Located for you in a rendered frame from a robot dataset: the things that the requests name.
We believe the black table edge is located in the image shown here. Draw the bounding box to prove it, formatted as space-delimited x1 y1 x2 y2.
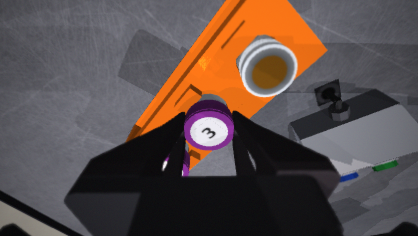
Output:
0 191 83 236

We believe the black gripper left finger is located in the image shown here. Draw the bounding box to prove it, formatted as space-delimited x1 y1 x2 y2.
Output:
78 112 186 178

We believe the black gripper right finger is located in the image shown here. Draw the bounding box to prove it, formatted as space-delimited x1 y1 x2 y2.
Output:
232 110 341 200

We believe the white threaded tube neck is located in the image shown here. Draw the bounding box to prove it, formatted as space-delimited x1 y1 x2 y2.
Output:
239 39 298 97

